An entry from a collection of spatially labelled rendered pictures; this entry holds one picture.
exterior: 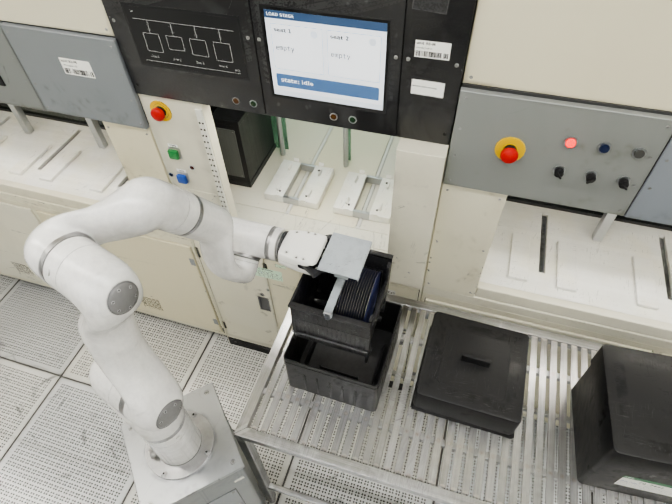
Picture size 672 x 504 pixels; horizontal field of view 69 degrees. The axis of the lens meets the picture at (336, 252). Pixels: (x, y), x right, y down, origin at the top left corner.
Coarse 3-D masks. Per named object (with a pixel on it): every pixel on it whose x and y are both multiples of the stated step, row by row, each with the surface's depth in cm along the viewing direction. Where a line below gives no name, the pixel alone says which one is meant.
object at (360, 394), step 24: (384, 312) 152; (384, 336) 159; (288, 360) 136; (312, 360) 154; (336, 360) 154; (360, 360) 154; (384, 360) 153; (312, 384) 143; (336, 384) 137; (360, 384) 132
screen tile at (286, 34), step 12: (276, 24) 110; (276, 36) 113; (288, 36) 112; (300, 36) 111; (312, 48) 112; (276, 60) 117; (288, 60) 116; (300, 60) 115; (312, 60) 114; (312, 72) 117
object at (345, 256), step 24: (336, 240) 118; (360, 240) 119; (336, 264) 114; (360, 264) 114; (384, 264) 130; (312, 288) 136; (336, 288) 119; (384, 288) 129; (312, 312) 117; (312, 336) 127; (336, 336) 124; (360, 336) 120
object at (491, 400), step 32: (448, 320) 151; (448, 352) 144; (480, 352) 144; (512, 352) 144; (416, 384) 148; (448, 384) 138; (480, 384) 138; (512, 384) 137; (448, 416) 141; (480, 416) 134; (512, 416) 132
